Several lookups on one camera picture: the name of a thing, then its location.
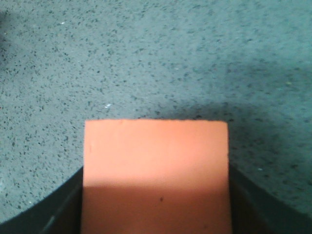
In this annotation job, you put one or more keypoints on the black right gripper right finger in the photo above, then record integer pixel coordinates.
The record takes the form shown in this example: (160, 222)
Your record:
(255, 211)

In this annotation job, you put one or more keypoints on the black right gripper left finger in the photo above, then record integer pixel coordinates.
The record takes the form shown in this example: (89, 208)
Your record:
(58, 213)

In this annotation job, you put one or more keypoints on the orange foam cube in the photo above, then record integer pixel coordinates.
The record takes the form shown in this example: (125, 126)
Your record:
(152, 176)

